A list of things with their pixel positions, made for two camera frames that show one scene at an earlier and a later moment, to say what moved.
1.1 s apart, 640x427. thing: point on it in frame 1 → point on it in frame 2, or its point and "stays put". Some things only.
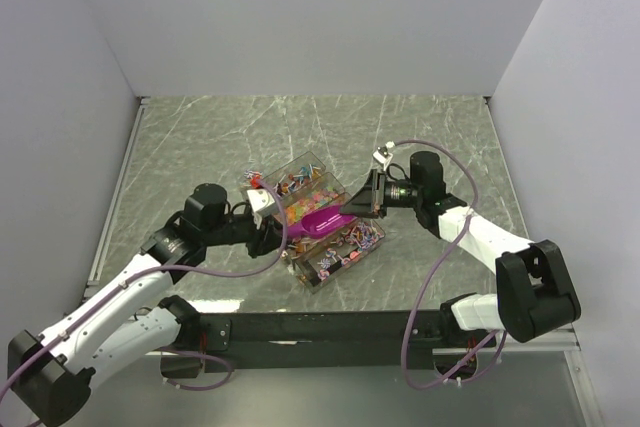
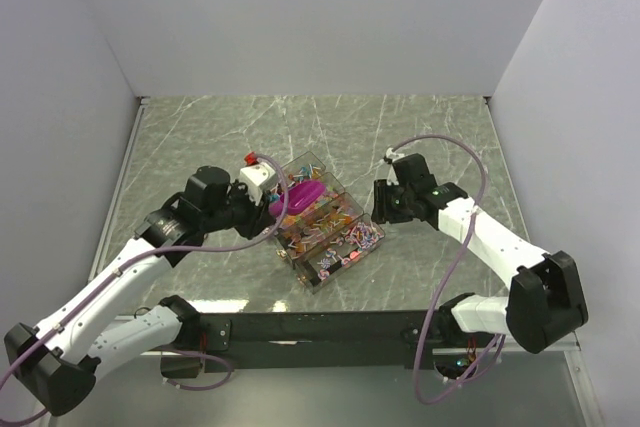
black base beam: (226, 336) stays put
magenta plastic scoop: (318, 222) → (298, 197)
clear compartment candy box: (300, 186) stays put
